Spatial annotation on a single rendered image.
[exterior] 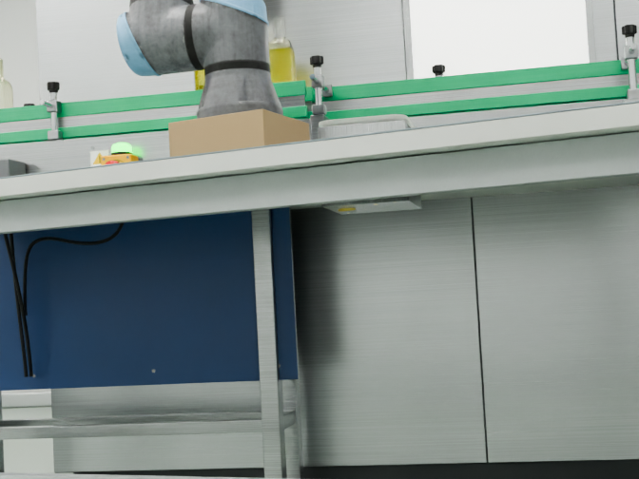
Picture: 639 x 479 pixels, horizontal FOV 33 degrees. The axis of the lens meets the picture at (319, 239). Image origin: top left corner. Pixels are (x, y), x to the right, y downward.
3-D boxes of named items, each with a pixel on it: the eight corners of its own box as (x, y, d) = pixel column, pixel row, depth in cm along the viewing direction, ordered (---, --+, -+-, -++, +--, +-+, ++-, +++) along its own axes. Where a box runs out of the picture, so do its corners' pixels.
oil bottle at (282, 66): (300, 132, 247) (295, 40, 248) (294, 128, 241) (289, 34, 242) (276, 134, 248) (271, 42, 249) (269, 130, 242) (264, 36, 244)
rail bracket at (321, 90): (336, 122, 238) (333, 66, 239) (320, 109, 222) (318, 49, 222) (322, 123, 239) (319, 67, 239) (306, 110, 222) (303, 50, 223)
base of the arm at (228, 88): (257, 111, 179) (253, 52, 179) (180, 124, 185) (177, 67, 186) (298, 123, 192) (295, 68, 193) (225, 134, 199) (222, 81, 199)
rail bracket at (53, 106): (66, 142, 240) (64, 82, 241) (51, 137, 233) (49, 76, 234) (49, 143, 241) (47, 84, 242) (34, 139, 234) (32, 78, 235)
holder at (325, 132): (422, 175, 232) (419, 139, 232) (407, 160, 205) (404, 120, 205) (343, 181, 235) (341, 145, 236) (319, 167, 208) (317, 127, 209)
